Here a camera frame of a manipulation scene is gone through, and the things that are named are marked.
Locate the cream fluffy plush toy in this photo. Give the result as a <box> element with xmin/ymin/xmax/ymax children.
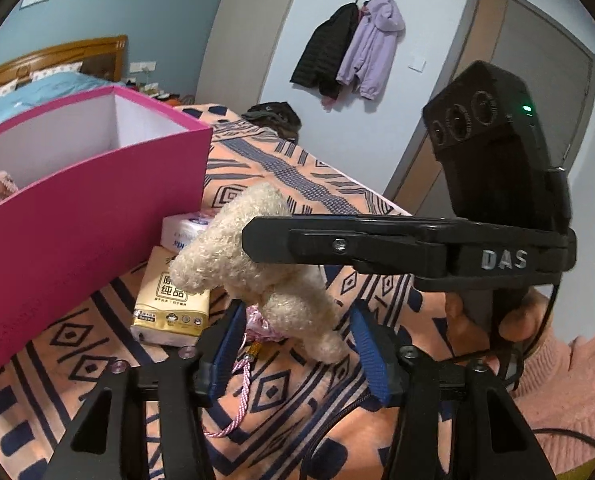
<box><xmin>170</xmin><ymin>182</ymin><xmax>348</xmax><ymax>364</ymax></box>

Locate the yellow tissue pack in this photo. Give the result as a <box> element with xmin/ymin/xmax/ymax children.
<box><xmin>130</xmin><ymin>246</ymin><xmax>210</xmax><ymax>348</ymax></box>

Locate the pink white tissue pack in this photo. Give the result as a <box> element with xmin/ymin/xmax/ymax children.
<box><xmin>160</xmin><ymin>209</ymin><xmax>217</xmax><ymax>252</ymax></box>

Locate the pink cardboard storage box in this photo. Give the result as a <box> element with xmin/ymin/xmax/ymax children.
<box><xmin>0</xmin><ymin>86</ymin><xmax>212</xmax><ymax>368</ymax></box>

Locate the right hand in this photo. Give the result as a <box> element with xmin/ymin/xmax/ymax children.
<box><xmin>444</xmin><ymin>286</ymin><xmax>553</xmax><ymax>361</ymax></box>

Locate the pink knitted sweater sleeve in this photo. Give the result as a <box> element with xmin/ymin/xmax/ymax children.
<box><xmin>511</xmin><ymin>324</ymin><xmax>595</xmax><ymax>478</ymax></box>

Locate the pink tasselled charm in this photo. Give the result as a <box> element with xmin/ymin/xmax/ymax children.
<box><xmin>203</xmin><ymin>306</ymin><xmax>284</xmax><ymax>439</ymax></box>

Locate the dark hat on bed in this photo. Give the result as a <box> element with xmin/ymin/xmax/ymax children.
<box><xmin>242</xmin><ymin>102</ymin><xmax>302</xmax><ymax>143</ymax></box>

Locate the orange navy patterned blanket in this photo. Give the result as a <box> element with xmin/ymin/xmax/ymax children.
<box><xmin>0</xmin><ymin>104</ymin><xmax>449</xmax><ymax>479</ymax></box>

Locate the black jacket on hook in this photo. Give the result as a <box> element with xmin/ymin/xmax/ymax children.
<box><xmin>290</xmin><ymin>3</ymin><xmax>359</xmax><ymax>100</ymax></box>

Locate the lilac hooded jacket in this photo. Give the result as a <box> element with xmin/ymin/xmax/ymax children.
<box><xmin>337</xmin><ymin>0</ymin><xmax>405</xmax><ymax>101</ymax></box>

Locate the grey wooden door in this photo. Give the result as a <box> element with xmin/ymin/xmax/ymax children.
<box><xmin>383</xmin><ymin>0</ymin><xmax>595</xmax><ymax>216</ymax></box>

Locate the wooden bed headboard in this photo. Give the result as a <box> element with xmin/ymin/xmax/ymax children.
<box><xmin>0</xmin><ymin>35</ymin><xmax>128</xmax><ymax>87</ymax></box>

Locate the white floral pillow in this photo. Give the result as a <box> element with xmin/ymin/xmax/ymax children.
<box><xmin>0</xmin><ymin>61</ymin><xmax>84</xmax><ymax>98</ymax></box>

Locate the blue floral duvet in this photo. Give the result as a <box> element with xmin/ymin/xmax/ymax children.
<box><xmin>0</xmin><ymin>72</ymin><xmax>125</xmax><ymax>124</ymax></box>

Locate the black right tracking camera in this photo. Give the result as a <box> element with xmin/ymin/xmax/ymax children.
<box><xmin>422</xmin><ymin>61</ymin><xmax>572</xmax><ymax>234</ymax></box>

